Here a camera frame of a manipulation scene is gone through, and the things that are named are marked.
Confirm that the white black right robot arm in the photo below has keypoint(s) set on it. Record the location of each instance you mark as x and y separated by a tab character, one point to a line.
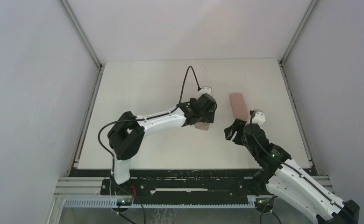
281	176

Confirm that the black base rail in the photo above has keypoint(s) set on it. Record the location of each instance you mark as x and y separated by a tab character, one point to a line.
189	187

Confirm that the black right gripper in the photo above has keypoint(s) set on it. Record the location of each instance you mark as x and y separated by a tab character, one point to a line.
240	134

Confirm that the aluminium frame post right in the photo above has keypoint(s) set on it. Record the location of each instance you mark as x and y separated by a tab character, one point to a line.
299	30

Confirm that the aluminium frame post left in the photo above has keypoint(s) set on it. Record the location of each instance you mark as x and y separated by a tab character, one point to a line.
70	14

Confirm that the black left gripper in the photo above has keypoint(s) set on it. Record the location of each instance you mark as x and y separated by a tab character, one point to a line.
209	115

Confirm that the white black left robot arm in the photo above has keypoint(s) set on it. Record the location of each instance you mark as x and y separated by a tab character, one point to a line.
127	133

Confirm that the aluminium frame post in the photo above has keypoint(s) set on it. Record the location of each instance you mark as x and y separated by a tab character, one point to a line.
299	30
70	14

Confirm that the grey marbled glasses case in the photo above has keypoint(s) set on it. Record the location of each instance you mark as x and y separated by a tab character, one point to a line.
202	126

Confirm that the pink glasses case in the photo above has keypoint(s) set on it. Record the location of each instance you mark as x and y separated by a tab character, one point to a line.
239	107

